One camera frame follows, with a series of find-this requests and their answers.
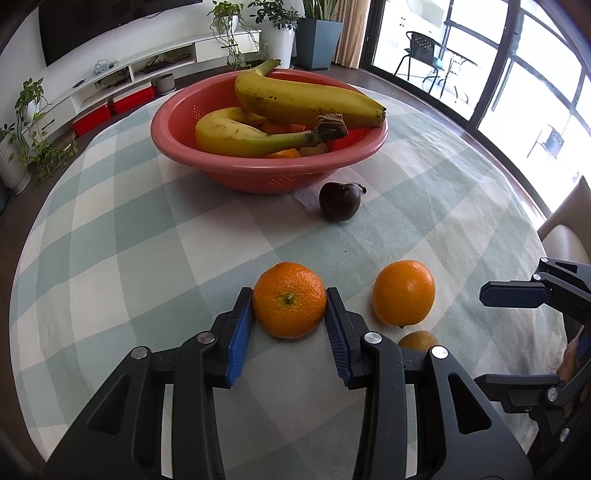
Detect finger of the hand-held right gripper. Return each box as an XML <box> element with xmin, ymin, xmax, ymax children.
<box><xmin>480</xmin><ymin>258</ymin><xmax>591</xmax><ymax>330</ymax></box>
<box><xmin>475</xmin><ymin>369</ymin><xmax>591</xmax><ymax>462</ymax></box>

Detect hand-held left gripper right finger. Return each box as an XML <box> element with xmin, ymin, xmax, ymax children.
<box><xmin>325</xmin><ymin>286</ymin><xmax>534</xmax><ymax>480</ymax></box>

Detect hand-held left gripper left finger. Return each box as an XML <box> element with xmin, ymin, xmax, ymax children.
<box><xmin>44</xmin><ymin>287</ymin><xmax>256</xmax><ymax>480</ymax></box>

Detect large orange with green calyx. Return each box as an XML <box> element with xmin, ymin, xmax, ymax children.
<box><xmin>252</xmin><ymin>261</ymin><xmax>328</xmax><ymax>340</ymax></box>

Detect red plastic colander bowl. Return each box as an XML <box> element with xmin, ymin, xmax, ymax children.
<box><xmin>150</xmin><ymin>69</ymin><xmax>389</xmax><ymax>195</ymax></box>

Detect banana with torn stem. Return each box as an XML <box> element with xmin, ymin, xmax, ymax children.
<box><xmin>195</xmin><ymin>107</ymin><xmax>348</xmax><ymax>158</ymax></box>

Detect large banana with green stem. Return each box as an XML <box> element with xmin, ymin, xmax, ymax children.
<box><xmin>235</xmin><ymin>58</ymin><xmax>387</xmax><ymax>129</ymax></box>

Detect person's right hand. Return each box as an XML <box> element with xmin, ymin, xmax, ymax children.
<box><xmin>556</xmin><ymin>332</ymin><xmax>591</xmax><ymax>385</ymax></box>

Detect beige upholstered chair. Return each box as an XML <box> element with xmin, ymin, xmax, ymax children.
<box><xmin>538</xmin><ymin>175</ymin><xmax>591</xmax><ymax>267</ymax></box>

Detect medium orange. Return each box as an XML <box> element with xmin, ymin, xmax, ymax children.
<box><xmin>372</xmin><ymin>260</ymin><xmax>436</xmax><ymax>328</ymax></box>

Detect green checkered tablecloth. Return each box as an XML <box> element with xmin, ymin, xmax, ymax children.
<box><xmin>8</xmin><ymin>85</ymin><xmax>568</xmax><ymax>480</ymax></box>

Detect dark red cherry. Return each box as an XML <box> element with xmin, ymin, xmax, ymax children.
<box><xmin>318</xmin><ymin>181</ymin><xmax>368</xmax><ymax>223</ymax></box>

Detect black metal patio chair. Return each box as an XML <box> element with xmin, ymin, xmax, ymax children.
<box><xmin>394</xmin><ymin>31</ymin><xmax>452</xmax><ymax>89</ymax></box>
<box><xmin>527</xmin><ymin>124</ymin><xmax>567</xmax><ymax>160</ymax></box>

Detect black metal patio table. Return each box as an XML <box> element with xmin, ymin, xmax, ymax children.
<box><xmin>422</xmin><ymin>52</ymin><xmax>479</xmax><ymax>103</ymax></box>

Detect black-framed glass door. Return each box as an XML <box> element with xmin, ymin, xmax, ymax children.
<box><xmin>369</xmin><ymin>0</ymin><xmax>591</xmax><ymax>217</ymax></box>

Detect red storage box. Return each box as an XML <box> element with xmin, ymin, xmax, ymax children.
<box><xmin>71</xmin><ymin>102</ymin><xmax>112</xmax><ymax>137</ymax></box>
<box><xmin>112</xmin><ymin>84</ymin><xmax>154</xmax><ymax>115</ymax></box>

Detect small grey round pot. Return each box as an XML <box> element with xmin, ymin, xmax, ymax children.
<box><xmin>151</xmin><ymin>73</ymin><xmax>176</xmax><ymax>96</ymax></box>

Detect plant in white ribbed pot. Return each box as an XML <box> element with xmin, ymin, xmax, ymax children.
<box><xmin>0</xmin><ymin>122</ymin><xmax>32</xmax><ymax>195</ymax></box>

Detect white television cabinet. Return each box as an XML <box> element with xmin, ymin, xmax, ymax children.
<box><xmin>46</xmin><ymin>30</ymin><xmax>262</xmax><ymax>121</ymax></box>

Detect bushy plant in tall white pot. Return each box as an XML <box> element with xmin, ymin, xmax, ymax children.
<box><xmin>252</xmin><ymin>0</ymin><xmax>299</xmax><ymax>71</ymax></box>

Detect dark blue plant pot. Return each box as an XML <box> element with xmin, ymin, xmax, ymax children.
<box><xmin>295</xmin><ymin>0</ymin><xmax>345</xmax><ymax>72</ymax></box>

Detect beige curtain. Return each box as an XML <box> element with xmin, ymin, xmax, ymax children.
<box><xmin>335</xmin><ymin>0</ymin><xmax>373</xmax><ymax>70</ymax></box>

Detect trailing pothos in white pot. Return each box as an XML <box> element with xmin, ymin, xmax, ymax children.
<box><xmin>207</xmin><ymin>0</ymin><xmax>262</xmax><ymax>71</ymax></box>
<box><xmin>13</xmin><ymin>78</ymin><xmax>80</xmax><ymax>182</ymax></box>

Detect black wall television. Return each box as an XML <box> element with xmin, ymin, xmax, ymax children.
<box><xmin>39</xmin><ymin>0</ymin><xmax>204</xmax><ymax>68</ymax></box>

